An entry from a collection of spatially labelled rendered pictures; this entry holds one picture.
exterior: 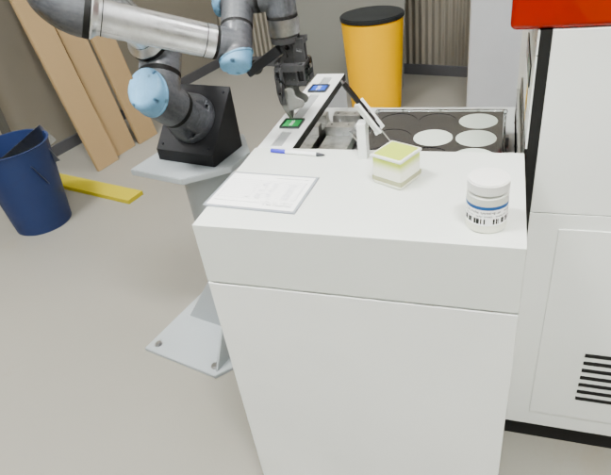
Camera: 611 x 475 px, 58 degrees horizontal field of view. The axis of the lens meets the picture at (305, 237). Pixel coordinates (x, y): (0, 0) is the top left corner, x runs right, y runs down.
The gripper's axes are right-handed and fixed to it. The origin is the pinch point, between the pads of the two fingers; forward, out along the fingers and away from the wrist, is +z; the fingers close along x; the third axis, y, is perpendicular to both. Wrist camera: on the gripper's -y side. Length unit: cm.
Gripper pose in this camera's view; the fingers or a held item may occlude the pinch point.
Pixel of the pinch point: (288, 113)
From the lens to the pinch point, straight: 149.0
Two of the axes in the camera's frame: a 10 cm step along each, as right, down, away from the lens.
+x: 2.9, -5.7, 7.7
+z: 1.3, 8.2, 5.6
